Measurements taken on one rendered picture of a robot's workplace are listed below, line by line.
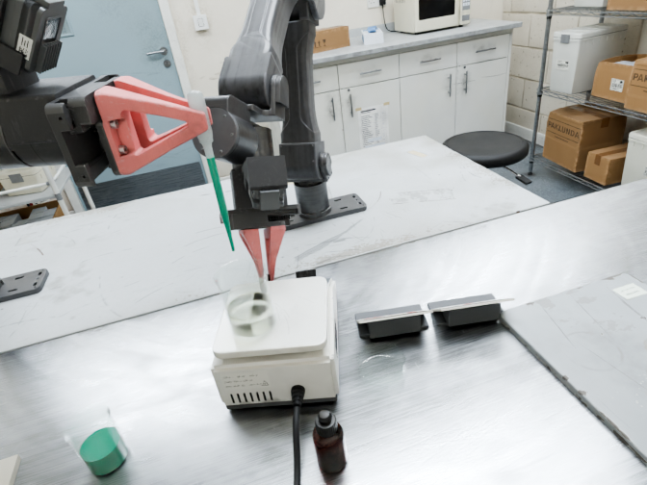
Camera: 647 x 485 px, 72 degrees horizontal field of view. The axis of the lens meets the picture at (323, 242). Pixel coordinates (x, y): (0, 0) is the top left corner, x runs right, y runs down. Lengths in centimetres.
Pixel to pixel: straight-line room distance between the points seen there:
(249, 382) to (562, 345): 35
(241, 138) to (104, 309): 38
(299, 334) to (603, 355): 33
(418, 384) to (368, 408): 6
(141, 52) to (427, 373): 302
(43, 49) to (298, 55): 47
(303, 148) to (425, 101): 245
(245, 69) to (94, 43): 277
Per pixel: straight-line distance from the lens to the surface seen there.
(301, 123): 79
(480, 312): 59
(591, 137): 301
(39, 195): 259
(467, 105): 338
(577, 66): 294
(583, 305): 65
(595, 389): 55
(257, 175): 50
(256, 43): 64
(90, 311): 79
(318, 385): 49
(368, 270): 70
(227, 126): 52
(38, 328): 81
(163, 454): 53
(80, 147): 40
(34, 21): 40
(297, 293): 52
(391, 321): 56
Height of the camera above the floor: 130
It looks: 31 degrees down
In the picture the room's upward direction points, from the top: 8 degrees counter-clockwise
